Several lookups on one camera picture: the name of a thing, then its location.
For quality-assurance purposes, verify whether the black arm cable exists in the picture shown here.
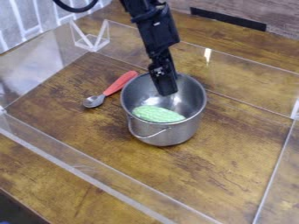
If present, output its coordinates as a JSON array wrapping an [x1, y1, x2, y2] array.
[[51, 0, 100, 14]]

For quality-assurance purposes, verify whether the red-handled metal spoon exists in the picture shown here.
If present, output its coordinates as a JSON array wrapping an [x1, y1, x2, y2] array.
[[83, 71, 137, 109]]

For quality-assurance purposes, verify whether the black strip on table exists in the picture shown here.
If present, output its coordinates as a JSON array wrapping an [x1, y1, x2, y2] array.
[[191, 7, 267, 32]]

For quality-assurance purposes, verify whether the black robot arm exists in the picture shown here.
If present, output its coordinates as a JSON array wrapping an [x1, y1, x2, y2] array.
[[120, 0, 180, 96]]

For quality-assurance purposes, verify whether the green bumpy gourd toy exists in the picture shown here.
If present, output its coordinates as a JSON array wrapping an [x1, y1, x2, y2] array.
[[132, 105, 185, 123]]

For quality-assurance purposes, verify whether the clear acrylic corner bracket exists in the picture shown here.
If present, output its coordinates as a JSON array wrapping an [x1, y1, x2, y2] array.
[[69, 20, 109, 53]]

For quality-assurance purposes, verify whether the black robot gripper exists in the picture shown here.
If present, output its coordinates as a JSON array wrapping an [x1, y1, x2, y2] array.
[[132, 3, 180, 96]]

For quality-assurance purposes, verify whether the silver metal pot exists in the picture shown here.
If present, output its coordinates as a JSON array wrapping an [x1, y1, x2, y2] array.
[[120, 73, 207, 146]]

